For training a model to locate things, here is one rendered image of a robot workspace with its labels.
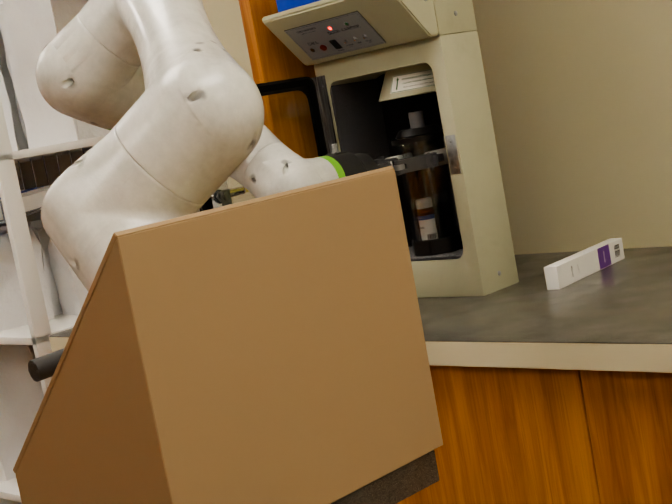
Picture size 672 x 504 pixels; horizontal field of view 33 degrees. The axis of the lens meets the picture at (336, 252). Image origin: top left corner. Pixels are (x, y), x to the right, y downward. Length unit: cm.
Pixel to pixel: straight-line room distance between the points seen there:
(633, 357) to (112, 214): 72
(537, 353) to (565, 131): 86
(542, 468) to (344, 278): 71
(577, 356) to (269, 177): 60
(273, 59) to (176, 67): 103
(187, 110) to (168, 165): 6
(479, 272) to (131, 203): 97
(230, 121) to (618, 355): 66
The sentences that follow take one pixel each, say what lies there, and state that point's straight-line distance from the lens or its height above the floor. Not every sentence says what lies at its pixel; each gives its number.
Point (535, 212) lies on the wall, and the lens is 251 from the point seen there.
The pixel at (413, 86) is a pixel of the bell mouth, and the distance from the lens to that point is 214.
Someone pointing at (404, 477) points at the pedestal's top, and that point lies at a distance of 123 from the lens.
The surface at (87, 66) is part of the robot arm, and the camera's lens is 162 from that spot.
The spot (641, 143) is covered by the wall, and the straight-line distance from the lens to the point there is 235.
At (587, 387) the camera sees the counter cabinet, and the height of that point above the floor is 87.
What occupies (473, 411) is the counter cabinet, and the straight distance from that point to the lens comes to 181.
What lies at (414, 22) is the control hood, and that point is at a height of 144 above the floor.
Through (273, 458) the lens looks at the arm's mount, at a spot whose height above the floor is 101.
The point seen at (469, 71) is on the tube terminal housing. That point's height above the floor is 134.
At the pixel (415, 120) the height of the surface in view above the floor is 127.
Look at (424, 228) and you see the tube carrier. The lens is 216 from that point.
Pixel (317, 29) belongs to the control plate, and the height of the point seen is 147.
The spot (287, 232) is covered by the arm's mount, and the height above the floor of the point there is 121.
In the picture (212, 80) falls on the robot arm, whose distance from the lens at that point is 122.
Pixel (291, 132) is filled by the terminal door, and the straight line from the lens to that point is 220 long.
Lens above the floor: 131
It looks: 7 degrees down
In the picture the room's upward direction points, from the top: 10 degrees counter-clockwise
